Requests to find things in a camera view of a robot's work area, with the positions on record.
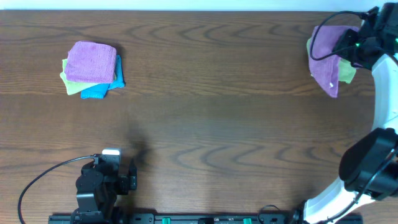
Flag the crumpled green cloth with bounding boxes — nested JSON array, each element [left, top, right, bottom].
[[308, 55, 356, 88]]

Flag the folded pink cloth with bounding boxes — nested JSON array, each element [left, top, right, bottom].
[[64, 41, 117, 84]]

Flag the folded light green cloth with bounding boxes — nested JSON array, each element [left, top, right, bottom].
[[60, 59, 116, 95]]

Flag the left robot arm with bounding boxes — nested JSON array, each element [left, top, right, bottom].
[[76, 154, 137, 223]]

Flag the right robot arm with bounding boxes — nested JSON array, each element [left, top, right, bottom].
[[290, 2, 397, 223]]

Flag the left black cable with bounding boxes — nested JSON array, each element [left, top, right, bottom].
[[17, 154, 102, 224]]

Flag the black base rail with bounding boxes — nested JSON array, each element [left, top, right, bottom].
[[48, 212, 364, 224]]

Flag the folded blue cloth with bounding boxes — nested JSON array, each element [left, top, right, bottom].
[[80, 55, 125, 99]]

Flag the purple cloth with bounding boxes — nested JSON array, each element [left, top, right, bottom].
[[307, 26, 359, 98]]

